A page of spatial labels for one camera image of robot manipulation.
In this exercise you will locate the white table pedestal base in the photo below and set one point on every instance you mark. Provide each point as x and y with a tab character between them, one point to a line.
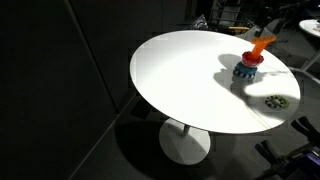
183	146

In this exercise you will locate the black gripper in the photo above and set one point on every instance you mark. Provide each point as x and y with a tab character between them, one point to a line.
260	30

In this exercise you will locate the purple device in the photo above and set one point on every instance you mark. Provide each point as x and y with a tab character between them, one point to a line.
311	163

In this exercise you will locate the wooden bar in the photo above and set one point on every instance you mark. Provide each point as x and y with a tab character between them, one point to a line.
238	28

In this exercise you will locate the grey metal table leg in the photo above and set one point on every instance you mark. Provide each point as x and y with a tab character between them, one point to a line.
308	66

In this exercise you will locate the small white round table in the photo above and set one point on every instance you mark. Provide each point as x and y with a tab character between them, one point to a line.
310	28

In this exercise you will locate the grey patterned cushion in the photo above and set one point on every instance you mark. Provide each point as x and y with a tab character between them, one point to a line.
200	23

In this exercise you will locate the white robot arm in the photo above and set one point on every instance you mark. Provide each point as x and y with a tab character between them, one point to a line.
283	13

